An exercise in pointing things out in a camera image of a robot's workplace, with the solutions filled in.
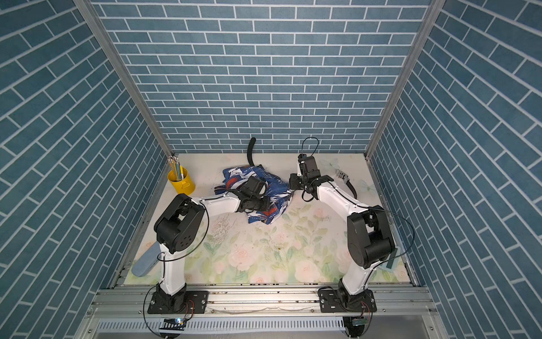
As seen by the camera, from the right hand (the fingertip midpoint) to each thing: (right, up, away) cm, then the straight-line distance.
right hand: (294, 179), depth 93 cm
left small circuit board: (-44, -50, -21) cm, 69 cm away
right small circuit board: (+21, -48, -22) cm, 57 cm away
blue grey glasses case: (-58, -31, -13) cm, 67 cm away
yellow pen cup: (-51, -3, +4) cm, 52 cm away
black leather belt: (+25, +2, +15) cm, 29 cm away
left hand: (-9, -13, +5) cm, 16 cm away
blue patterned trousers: (-7, -6, +3) cm, 10 cm away
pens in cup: (-55, +5, +3) cm, 55 cm away
